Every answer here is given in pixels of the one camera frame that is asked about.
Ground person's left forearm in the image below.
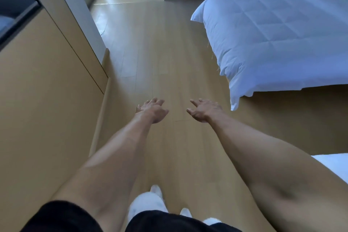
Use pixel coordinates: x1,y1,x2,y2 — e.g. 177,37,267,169
51,112,153,232

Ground person's left hand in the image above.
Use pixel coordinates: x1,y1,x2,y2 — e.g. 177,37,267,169
136,97,170,124

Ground black t-shirt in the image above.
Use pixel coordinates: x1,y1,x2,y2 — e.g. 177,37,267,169
20,200,243,232

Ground light denim shorts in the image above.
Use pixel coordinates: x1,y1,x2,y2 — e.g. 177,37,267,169
128,191,222,227

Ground person's white left shoe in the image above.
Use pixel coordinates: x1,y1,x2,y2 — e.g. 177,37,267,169
150,185,163,200

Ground person's right hand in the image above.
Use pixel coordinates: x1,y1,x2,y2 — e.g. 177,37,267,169
186,98,225,124

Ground person's right forearm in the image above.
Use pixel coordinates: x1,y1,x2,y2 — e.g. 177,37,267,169
208,115,348,232

